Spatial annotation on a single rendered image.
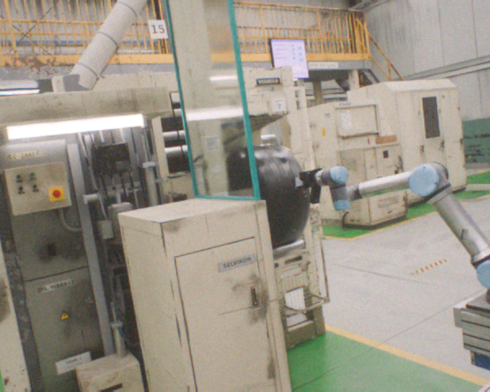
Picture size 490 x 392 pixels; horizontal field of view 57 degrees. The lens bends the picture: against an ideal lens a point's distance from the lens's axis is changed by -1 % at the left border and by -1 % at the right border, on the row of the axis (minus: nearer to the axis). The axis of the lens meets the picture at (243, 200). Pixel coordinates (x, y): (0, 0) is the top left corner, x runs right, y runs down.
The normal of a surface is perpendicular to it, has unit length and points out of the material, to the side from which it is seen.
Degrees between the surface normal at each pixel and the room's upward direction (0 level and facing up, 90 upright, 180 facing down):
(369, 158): 90
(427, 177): 84
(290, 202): 93
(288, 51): 90
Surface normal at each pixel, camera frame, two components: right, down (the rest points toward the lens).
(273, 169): 0.34, -0.50
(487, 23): -0.83, 0.18
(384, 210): 0.55, 0.01
